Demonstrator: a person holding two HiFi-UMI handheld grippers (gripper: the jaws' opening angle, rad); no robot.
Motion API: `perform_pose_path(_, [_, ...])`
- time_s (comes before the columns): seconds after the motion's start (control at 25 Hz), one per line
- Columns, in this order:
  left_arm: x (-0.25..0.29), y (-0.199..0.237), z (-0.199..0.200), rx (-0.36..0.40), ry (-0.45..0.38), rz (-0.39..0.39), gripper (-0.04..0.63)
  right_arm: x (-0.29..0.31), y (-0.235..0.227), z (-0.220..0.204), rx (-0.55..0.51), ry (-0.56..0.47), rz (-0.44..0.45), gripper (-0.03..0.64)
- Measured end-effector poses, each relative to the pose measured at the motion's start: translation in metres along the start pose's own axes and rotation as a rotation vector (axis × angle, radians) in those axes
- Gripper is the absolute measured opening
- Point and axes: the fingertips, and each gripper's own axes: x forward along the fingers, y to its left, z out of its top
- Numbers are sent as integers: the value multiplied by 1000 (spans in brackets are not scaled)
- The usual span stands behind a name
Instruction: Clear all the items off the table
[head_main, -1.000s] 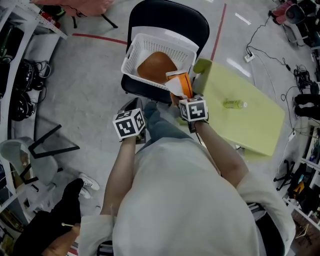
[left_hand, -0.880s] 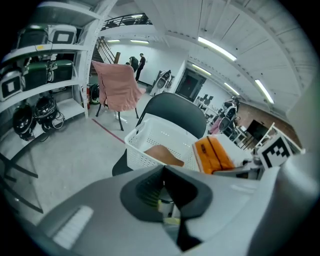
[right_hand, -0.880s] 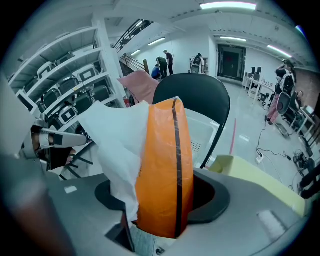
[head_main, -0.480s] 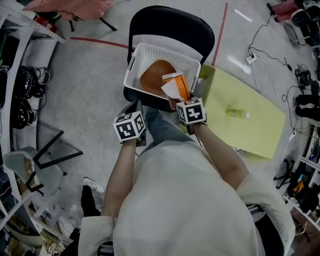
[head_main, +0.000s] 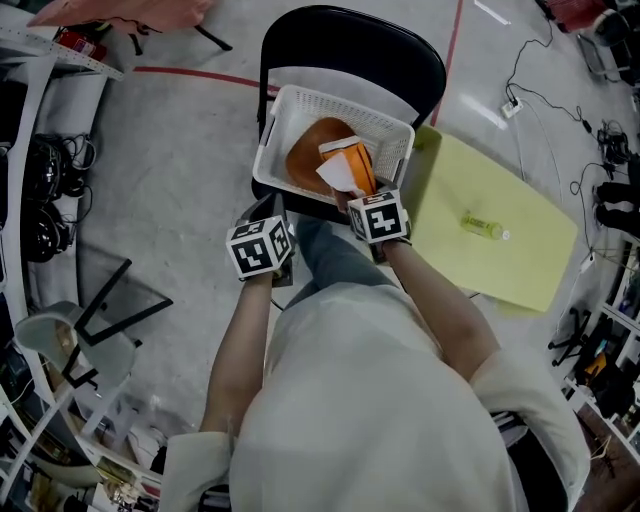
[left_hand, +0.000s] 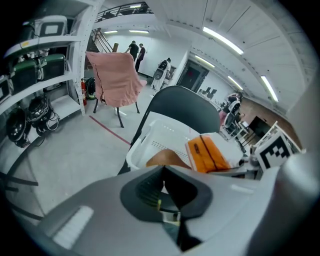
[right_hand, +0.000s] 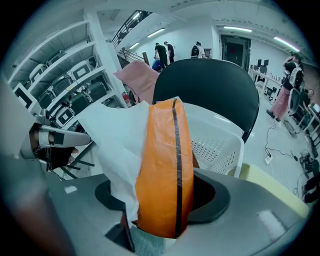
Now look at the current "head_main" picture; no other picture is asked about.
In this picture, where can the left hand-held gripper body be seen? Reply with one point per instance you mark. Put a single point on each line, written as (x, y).
(257, 250)

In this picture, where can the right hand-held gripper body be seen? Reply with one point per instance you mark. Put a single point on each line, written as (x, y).
(380, 217)

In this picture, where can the orange tissue box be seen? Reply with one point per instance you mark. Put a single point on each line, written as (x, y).
(360, 165)

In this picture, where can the brown wooden bowl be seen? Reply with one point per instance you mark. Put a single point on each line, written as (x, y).
(305, 155)

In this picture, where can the green plastic bottle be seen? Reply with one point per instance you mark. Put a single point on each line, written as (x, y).
(482, 226)

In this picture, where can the person's left forearm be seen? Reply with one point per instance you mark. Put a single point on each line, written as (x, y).
(235, 350)

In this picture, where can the person's right forearm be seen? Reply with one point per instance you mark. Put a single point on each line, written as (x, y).
(440, 315)

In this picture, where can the yellow-green table top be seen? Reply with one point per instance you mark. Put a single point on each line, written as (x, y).
(500, 260)

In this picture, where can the white plastic basket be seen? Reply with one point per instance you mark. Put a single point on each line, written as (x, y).
(300, 105)

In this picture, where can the black folding chair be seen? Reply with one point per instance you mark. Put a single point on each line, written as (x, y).
(350, 45)

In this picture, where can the white power strip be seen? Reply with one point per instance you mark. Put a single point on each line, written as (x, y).
(512, 107)

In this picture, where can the person's white shirt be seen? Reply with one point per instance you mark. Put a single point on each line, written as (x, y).
(360, 400)

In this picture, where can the black power adapter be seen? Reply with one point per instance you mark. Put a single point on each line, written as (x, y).
(587, 125)

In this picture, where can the white table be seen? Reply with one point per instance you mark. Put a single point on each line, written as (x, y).
(100, 410)

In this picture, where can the grey shell chair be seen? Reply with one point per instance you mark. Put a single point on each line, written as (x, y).
(45, 330)

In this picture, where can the red fire extinguisher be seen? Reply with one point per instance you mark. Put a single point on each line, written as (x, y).
(82, 42)

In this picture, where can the white shelf rack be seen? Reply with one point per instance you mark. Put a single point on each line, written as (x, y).
(30, 100)

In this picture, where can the white storage shelf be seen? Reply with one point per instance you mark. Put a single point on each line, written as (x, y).
(620, 320)

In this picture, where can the orange pouch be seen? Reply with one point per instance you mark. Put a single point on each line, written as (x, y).
(596, 364)

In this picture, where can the black office chair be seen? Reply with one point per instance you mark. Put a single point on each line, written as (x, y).
(600, 380)

